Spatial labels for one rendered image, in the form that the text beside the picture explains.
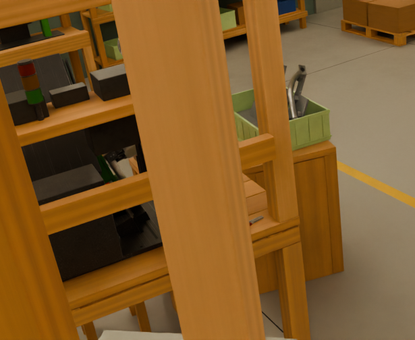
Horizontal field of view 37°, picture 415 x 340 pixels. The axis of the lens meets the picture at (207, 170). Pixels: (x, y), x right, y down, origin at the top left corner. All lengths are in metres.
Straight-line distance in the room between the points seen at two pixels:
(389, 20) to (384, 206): 3.88
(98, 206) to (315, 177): 1.53
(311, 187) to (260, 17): 1.38
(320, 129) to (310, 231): 0.57
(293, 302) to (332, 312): 0.71
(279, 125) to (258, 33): 0.36
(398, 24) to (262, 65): 5.56
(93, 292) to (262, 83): 0.96
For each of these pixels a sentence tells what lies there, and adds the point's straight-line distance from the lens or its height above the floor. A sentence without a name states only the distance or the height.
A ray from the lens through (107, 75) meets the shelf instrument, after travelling 2.10.
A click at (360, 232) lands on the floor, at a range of 4.04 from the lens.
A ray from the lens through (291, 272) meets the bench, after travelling 2.64.
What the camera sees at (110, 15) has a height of 0.82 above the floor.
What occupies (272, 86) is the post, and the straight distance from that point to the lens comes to 2.26.
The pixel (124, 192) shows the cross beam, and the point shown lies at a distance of 2.10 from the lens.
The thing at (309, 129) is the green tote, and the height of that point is 0.88.
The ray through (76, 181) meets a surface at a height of 1.24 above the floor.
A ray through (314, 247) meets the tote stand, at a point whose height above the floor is 0.21.
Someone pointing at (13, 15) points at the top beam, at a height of 1.88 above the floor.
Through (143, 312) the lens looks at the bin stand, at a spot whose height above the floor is 0.15.
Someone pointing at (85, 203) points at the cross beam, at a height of 1.25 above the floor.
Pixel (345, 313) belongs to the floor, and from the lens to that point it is 3.41.
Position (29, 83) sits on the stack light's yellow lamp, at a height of 1.67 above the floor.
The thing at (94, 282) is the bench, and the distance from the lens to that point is 2.36.
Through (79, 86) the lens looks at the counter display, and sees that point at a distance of 2.14.
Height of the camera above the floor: 2.17
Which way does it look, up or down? 25 degrees down
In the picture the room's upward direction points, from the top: 9 degrees counter-clockwise
